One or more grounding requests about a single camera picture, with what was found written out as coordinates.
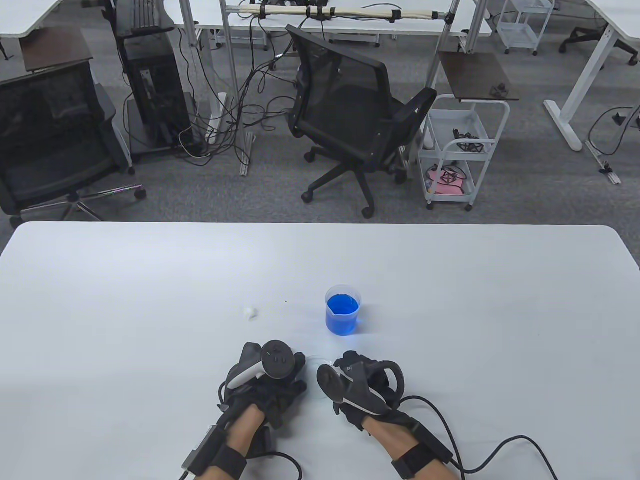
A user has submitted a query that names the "person's left hand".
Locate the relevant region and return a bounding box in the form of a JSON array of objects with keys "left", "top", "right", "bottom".
[{"left": 216, "top": 341, "right": 307, "bottom": 431}]

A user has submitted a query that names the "person's right hand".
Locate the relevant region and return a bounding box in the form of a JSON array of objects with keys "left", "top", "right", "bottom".
[{"left": 332, "top": 351, "right": 419, "bottom": 432}]

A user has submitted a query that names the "clear culture dish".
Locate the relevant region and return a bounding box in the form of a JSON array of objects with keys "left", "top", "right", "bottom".
[{"left": 301, "top": 354, "right": 336, "bottom": 401}]

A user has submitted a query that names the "beaker of blue dye solution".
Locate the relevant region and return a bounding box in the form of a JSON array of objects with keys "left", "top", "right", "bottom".
[{"left": 325, "top": 284, "right": 362, "bottom": 337}]

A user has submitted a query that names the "person's left forearm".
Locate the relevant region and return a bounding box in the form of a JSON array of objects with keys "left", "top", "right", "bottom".
[{"left": 197, "top": 405, "right": 266, "bottom": 480}]

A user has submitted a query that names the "person's right forearm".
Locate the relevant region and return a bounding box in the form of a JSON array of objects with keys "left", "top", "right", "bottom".
[{"left": 361, "top": 415, "right": 458, "bottom": 480}]

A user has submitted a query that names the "black white left hand controller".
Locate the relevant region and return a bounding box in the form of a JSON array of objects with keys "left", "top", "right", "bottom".
[{"left": 226, "top": 340, "right": 295, "bottom": 390}]

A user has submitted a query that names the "black white hand controller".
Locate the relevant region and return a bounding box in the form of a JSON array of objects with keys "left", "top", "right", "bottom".
[
  {"left": 226, "top": 340, "right": 295, "bottom": 390},
  {"left": 317, "top": 361, "right": 406, "bottom": 416}
]

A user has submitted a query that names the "black white right hand controller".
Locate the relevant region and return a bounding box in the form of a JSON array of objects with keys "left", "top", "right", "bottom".
[{"left": 317, "top": 361, "right": 406, "bottom": 416}]

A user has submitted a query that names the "black right wrist sensor unit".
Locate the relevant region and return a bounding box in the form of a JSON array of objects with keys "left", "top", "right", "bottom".
[{"left": 391, "top": 421, "right": 457, "bottom": 480}]

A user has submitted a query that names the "black wrist sensor unit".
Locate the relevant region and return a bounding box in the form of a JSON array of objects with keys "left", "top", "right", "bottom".
[
  {"left": 181, "top": 424, "right": 274, "bottom": 477},
  {"left": 391, "top": 421, "right": 457, "bottom": 480}
]

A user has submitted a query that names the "black left wrist sensor unit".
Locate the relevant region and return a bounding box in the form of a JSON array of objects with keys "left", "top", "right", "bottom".
[{"left": 181, "top": 424, "right": 274, "bottom": 477}]

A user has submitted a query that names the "pink cloth item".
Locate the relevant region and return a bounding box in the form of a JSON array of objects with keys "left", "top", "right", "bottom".
[{"left": 426, "top": 165, "right": 476, "bottom": 196}]

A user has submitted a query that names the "white power strip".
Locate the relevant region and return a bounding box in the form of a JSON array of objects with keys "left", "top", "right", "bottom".
[{"left": 206, "top": 92, "right": 228, "bottom": 146}]

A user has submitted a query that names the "white utility cart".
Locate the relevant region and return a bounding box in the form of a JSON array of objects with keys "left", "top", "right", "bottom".
[{"left": 416, "top": 94, "right": 511, "bottom": 212}]

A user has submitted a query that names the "grey computer stand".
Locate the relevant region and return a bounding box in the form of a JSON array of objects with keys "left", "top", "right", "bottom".
[{"left": 124, "top": 92, "right": 206, "bottom": 162}]

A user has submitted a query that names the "black mesh office chair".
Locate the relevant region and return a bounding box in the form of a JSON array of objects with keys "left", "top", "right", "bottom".
[{"left": 285, "top": 24, "right": 438, "bottom": 219}]

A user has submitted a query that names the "black computer tower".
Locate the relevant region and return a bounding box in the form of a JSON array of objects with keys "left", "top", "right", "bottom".
[{"left": 121, "top": 30, "right": 195, "bottom": 151}]

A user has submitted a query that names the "black chair with chrome base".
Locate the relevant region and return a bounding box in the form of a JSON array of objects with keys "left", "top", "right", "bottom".
[{"left": 0, "top": 62, "right": 147, "bottom": 229}]

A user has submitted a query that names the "brown side table top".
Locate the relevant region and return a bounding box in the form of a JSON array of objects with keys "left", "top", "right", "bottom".
[{"left": 438, "top": 51, "right": 520, "bottom": 103}]

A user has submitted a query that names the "long white desk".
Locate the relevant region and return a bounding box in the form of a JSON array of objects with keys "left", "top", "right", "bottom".
[{"left": 162, "top": 0, "right": 493, "bottom": 38}]

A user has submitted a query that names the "beige padded rod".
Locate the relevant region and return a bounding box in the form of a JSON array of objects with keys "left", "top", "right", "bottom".
[{"left": 240, "top": 4, "right": 449, "bottom": 22}]

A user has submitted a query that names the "dark brown side table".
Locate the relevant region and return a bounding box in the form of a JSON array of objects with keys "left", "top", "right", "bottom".
[{"left": 19, "top": 26, "right": 94, "bottom": 73}]

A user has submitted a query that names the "white desk with white leg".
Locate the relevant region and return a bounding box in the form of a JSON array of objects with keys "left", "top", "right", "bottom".
[{"left": 544, "top": 0, "right": 640, "bottom": 152}]

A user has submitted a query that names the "black chair base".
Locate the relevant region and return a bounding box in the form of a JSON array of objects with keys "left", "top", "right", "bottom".
[{"left": 558, "top": 25, "right": 640, "bottom": 66}]

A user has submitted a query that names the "white desk with curved edge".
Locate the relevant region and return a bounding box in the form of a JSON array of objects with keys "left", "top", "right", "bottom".
[{"left": 0, "top": 0, "right": 118, "bottom": 38}]

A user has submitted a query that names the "black left glove cable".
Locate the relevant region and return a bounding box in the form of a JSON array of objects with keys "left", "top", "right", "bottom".
[{"left": 260, "top": 450, "right": 304, "bottom": 480}]

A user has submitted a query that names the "black glove cable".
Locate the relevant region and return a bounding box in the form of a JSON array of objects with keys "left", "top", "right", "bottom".
[
  {"left": 260, "top": 450, "right": 304, "bottom": 480},
  {"left": 397, "top": 396, "right": 562, "bottom": 480}
]

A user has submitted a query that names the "black right glove cable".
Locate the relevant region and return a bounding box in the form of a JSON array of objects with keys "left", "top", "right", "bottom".
[{"left": 397, "top": 396, "right": 562, "bottom": 480}]

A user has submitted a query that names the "tangle of black floor cables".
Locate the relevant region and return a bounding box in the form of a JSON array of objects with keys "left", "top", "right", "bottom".
[{"left": 177, "top": 30, "right": 311, "bottom": 166}]

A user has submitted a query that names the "black wire frame object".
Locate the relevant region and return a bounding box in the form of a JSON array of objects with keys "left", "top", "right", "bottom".
[{"left": 452, "top": 128, "right": 488, "bottom": 152}]

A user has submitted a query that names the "aluminium floor rail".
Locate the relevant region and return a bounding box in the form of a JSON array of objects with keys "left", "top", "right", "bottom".
[{"left": 585, "top": 140, "right": 622, "bottom": 186}]

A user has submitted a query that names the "black looped floor cable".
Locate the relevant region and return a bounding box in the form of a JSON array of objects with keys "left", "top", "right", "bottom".
[{"left": 587, "top": 104, "right": 640, "bottom": 157}]

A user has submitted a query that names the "small white wire cart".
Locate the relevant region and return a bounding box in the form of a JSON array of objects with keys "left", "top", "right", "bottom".
[{"left": 496, "top": 0, "right": 556, "bottom": 56}]

